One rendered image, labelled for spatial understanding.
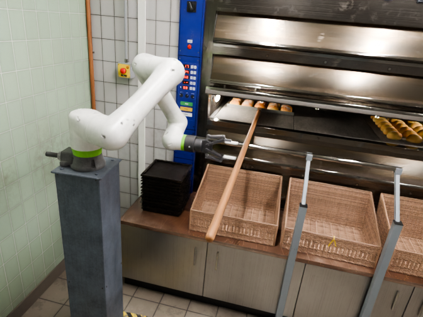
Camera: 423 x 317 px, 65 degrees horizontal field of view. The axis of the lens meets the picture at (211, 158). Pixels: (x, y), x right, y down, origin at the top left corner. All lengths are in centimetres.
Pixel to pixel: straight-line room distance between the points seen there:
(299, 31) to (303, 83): 31
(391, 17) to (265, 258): 159
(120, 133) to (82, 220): 48
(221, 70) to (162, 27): 48
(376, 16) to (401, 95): 50
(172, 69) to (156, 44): 91
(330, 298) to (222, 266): 68
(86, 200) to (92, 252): 28
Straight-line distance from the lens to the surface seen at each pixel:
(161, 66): 150
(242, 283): 228
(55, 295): 268
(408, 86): 236
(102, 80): 261
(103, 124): 132
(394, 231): 198
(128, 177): 276
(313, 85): 224
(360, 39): 225
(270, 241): 211
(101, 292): 181
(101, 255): 165
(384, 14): 227
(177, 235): 216
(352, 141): 237
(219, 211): 121
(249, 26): 224
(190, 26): 228
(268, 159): 237
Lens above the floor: 184
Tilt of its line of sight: 23 degrees down
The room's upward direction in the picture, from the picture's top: 5 degrees clockwise
